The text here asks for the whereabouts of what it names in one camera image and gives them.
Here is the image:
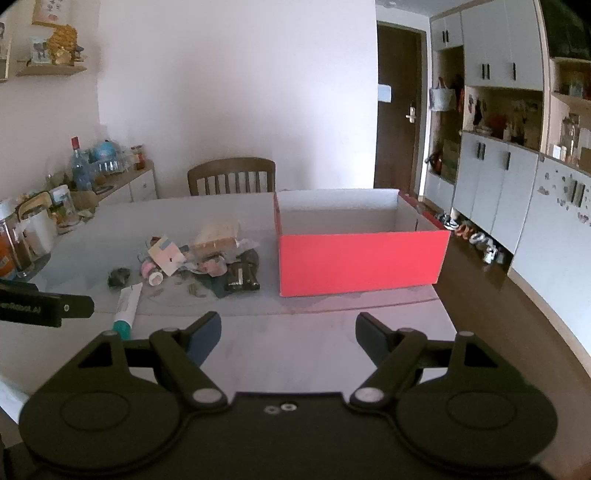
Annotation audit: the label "pink doll figurine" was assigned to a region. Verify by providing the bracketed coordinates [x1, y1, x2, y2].
[194, 257, 228, 278]

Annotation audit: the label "white mug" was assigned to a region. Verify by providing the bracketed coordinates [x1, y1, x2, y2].
[21, 210, 58, 257]

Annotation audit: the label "clear bottle with red cap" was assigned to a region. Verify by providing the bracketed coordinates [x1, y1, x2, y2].
[70, 137, 93, 191]

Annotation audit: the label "glass jar with orange content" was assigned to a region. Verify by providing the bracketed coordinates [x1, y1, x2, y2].
[0, 198, 33, 280]

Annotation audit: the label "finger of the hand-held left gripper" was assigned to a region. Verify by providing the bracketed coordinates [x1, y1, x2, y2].
[60, 295, 95, 319]

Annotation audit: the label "white wardrobe cabinets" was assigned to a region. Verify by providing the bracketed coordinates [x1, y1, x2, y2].
[422, 0, 591, 319]

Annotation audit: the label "black foil packet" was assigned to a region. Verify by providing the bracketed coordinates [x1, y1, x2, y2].
[224, 263, 260, 292]

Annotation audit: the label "dark wooden door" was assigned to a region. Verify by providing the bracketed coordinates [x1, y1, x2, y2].
[375, 22, 428, 199]

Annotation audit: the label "wooden wall shelf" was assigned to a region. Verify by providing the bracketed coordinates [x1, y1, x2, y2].
[16, 65, 88, 77]

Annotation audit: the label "grey tote bag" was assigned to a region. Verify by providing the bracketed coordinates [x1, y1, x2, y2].
[428, 78, 455, 112]

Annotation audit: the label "row of shoes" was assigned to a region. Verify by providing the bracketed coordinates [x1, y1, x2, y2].
[436, 210, 506, 265]

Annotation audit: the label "gold ornament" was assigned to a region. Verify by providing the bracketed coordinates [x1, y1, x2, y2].
[48, 25, 79, 65]

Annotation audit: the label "pink and blue card box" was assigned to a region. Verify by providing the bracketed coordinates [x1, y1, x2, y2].
[148, 237, 185, 277]

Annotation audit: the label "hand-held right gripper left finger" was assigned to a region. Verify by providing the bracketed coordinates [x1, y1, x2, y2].
[78, 311, 232, 415]

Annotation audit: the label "white sideboard cabinet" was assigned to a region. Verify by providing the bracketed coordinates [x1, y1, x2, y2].
[95, 159, 158, 206]

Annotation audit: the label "beige sponge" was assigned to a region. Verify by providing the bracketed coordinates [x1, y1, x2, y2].
[191, 220, 243, 259]

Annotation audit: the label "blue round bowl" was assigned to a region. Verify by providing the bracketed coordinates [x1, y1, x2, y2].
[90, 141, 122, 162]

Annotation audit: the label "wooden chair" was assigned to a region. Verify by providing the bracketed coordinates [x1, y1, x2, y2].
[187, 158, 276, 197]

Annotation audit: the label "white toothpaste tube teal cap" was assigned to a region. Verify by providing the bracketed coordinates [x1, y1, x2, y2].
[112, 283, 144, 340]

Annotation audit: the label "red cardboard box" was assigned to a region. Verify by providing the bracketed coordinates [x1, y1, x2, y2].
[273, 188, 451, 297]

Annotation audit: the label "clear rack with glasses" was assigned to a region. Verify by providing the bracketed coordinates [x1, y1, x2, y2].
[92, 157, 134, 178]

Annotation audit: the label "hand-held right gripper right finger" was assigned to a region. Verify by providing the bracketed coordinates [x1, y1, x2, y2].
[347, 311, 502, 414]

